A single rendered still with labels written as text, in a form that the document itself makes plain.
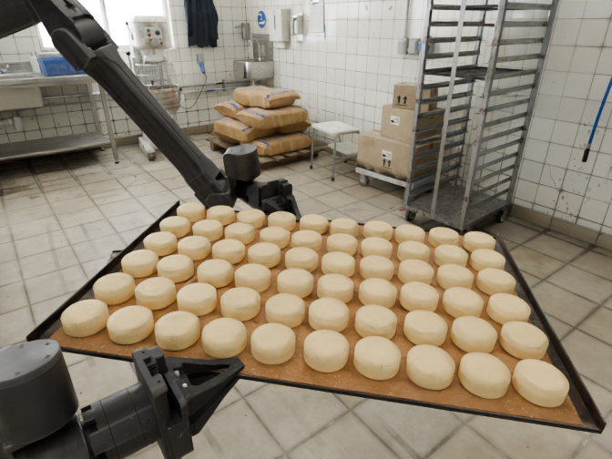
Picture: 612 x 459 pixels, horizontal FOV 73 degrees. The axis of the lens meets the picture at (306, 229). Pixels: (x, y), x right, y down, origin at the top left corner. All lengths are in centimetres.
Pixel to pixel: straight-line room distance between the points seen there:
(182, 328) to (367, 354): 21
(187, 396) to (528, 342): 37
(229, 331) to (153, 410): 12
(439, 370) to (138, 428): 29
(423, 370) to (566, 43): 295
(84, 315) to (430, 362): 39
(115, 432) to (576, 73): 313
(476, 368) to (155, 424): 32
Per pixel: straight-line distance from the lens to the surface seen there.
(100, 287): 60
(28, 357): 41
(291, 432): 168
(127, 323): 53
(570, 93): 327
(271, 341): 48
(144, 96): 89
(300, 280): 57
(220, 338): 48
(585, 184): 330
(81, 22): 91
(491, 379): 49
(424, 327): 52
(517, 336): 55
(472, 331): 54
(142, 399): 44
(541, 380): 51
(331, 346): 47
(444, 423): 178
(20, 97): 473
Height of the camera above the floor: 133
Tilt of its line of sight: 26 degrees down
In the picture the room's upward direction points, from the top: straight up
